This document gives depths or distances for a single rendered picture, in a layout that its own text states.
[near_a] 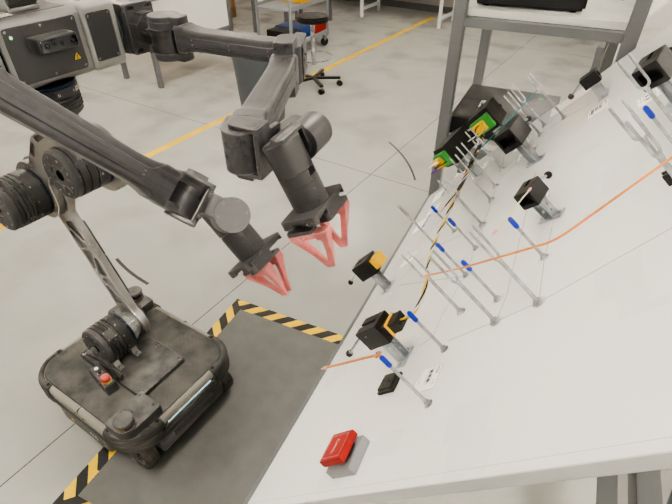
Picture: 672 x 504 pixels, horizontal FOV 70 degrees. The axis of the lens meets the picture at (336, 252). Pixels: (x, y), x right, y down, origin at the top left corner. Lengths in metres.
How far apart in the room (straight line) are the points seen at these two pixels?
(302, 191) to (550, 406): 0.41
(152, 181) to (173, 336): 1.41
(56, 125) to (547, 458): 0.70
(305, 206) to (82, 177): 0.85
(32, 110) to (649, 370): 0.76
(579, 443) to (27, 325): 2.63
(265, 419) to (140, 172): 1.48
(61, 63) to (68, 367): 1.25
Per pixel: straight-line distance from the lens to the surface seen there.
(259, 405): 2.15
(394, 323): 0.79
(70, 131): 0.76
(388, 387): 0.81
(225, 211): 0.77
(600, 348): 0.58
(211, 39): 1.24
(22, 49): 1.32
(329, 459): 0.74
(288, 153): 0.67
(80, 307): 2.83
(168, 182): 0.81
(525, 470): 0.53
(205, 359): 2.03
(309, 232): 0.69
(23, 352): 2.73
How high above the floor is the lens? 1.76
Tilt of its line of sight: 38 degrees down
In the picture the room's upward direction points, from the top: straight up
